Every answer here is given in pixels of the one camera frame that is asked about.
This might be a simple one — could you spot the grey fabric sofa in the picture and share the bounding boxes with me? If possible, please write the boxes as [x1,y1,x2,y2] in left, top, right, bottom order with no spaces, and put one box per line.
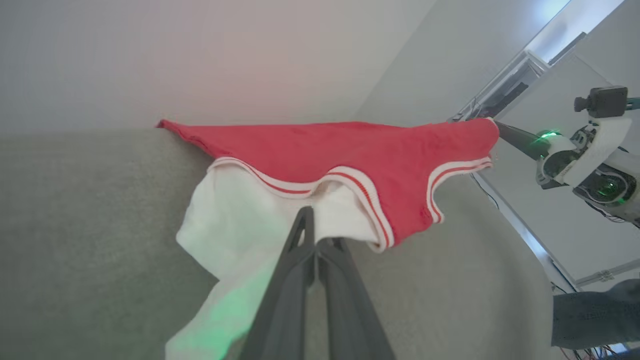
[0,127,556,360]

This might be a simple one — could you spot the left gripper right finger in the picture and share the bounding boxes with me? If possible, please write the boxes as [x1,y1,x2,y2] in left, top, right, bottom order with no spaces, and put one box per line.
[316,237,396,360]

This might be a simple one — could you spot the coloured wire bundle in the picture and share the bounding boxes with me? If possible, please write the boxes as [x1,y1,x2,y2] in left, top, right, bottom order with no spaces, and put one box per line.
[560,344,640,360]

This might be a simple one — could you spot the thin black cable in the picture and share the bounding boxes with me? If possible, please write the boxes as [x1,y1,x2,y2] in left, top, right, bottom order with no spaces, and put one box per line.
[470,174,502,212]

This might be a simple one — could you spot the dark grey fabric bulk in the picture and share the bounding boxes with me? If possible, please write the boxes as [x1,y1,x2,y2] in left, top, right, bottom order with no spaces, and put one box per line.
[551,278,640,351]

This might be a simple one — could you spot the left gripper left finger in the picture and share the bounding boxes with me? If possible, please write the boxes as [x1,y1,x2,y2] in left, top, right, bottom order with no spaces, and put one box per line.
[240,206,317,360]

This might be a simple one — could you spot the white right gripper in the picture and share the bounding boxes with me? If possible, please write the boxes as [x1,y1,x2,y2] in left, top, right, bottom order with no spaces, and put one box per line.
[494,116,634,190]

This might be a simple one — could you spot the right robot arm with camera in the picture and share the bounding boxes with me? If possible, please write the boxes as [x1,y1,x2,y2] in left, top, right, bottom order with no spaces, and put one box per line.
[492,50,640,283]

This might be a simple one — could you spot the red white basketball jersey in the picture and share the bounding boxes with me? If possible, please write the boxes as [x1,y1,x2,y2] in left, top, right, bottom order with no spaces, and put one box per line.
[157,117,501,360]

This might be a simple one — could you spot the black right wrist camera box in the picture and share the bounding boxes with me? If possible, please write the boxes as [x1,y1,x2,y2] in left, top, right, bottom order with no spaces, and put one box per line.
[573,86,629,119]

